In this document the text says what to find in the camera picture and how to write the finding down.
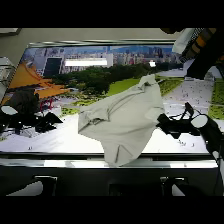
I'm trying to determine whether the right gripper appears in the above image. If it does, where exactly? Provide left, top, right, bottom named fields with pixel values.
left=156, top=112, right=184, bottom=140

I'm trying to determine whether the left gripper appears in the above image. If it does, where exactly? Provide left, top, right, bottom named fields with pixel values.
left=34, top=111, right=64, bottom=134

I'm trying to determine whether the grey shirt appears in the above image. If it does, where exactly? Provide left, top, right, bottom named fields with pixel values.
left=77, top=73, right=166, bottom=168

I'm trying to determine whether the black garment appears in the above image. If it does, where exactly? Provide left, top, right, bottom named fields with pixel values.
left=185, top=29, right=224, bottom=81

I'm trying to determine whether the white garment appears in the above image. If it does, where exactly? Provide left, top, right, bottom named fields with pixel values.
left=172, top=28, right=197, bottom=55

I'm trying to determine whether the striped garment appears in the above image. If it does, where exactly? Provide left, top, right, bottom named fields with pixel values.
left=180, top=28, right=218, bottom=64

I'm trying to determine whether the silver frame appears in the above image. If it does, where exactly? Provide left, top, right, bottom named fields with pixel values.
left=0, top=56, right=224, bottom=197

